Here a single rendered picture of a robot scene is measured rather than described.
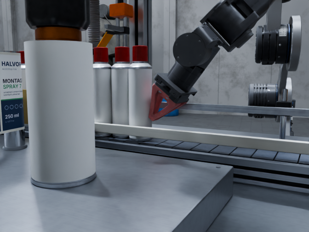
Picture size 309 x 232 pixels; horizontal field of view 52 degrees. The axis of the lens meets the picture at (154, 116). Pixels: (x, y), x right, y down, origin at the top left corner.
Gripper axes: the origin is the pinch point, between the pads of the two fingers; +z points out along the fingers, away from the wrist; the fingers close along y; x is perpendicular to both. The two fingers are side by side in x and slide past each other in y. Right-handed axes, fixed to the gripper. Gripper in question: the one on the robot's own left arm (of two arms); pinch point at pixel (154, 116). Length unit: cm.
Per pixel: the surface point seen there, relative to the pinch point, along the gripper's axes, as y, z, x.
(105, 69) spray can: 1.7, -1.1, -15.3
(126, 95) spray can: 0.8, 0.5, -7.9
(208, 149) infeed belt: 2.6, -3.5, 13.9
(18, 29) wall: -603, 336, -688
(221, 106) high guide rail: -3.1, -10.3, 9.6
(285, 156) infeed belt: 1.3, -11.7, 24.8
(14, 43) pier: -593, 374, -667
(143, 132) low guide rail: 4.1, 2.6, 1.5
